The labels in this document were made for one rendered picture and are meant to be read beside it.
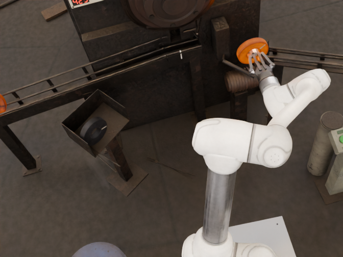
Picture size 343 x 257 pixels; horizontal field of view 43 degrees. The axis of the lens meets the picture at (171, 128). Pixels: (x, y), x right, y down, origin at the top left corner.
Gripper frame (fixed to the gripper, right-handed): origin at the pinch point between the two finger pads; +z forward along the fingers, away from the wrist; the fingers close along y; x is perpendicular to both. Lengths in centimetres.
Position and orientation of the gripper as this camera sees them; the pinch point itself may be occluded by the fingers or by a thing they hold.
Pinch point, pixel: (252, 49)
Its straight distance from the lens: 218.7
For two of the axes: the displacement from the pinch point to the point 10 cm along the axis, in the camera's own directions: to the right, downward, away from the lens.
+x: -1.1, -4.9, -8.6
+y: 9.6, -2.6, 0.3
